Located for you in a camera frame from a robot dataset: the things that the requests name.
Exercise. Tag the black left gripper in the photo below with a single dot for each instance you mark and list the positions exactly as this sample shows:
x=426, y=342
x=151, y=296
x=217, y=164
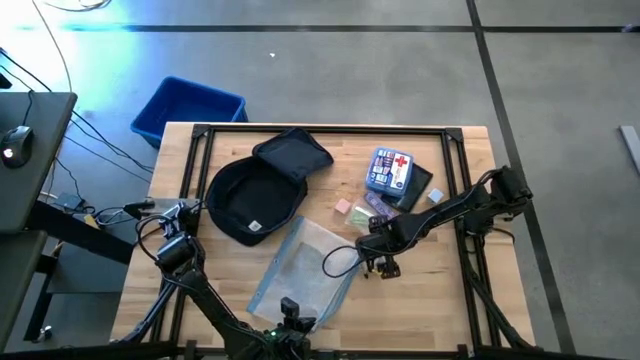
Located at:
x=295, y=337

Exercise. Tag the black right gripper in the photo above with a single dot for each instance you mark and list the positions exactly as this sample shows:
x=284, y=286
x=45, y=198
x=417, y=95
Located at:
x=380, y=247

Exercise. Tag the clear mesh pouch blue zipper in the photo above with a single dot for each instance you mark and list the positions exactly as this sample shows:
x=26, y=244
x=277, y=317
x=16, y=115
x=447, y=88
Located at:
x=310, y=295

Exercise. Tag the clear packet with green item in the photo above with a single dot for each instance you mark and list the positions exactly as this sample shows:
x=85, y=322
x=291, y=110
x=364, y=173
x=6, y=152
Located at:
x=361, y=217

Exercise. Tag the purple wipes packet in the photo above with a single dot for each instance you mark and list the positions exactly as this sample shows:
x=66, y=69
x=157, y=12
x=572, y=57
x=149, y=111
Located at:
x=380, y=204

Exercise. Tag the pink block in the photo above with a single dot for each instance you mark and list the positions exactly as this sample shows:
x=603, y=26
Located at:
x=343, y=206

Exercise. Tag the light blue block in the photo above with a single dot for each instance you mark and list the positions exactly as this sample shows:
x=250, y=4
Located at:
x=435, y=195

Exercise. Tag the blue first aid kit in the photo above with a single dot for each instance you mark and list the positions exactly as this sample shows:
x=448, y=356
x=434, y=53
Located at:
x=389, y=171

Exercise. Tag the dark navy backpack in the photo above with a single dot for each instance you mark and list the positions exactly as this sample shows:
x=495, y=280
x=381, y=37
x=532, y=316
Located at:
x=250, y=200

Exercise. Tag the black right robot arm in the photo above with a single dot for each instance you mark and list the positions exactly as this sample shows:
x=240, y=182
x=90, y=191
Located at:
x=440, y=215

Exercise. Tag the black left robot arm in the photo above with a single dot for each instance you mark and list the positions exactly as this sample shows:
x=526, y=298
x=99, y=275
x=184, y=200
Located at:
x=210, y=300

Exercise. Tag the yellow tag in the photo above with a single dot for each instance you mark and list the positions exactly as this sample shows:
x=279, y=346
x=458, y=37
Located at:
x=92, y=221

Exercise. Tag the blue plastic bin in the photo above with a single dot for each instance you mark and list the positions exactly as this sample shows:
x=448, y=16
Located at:
x=190, y=107

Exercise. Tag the black power brick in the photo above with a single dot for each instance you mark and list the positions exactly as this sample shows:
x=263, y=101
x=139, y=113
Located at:
x=69, y=201

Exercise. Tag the black desk top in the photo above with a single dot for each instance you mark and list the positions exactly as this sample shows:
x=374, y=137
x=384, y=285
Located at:
x=30, y=160
x=17, y=280

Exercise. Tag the grey metal bar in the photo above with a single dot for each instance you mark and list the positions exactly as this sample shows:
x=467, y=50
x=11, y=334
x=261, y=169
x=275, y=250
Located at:
x=631, y=147

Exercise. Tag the black computer mouse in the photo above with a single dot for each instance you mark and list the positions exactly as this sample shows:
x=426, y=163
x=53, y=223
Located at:
x=16, y=146

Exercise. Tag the black table frame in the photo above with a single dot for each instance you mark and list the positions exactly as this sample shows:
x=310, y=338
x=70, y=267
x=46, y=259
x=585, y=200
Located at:
x=202, y=165

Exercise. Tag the black desk leg frame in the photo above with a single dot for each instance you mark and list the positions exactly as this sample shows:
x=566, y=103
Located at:
x=80, y=235

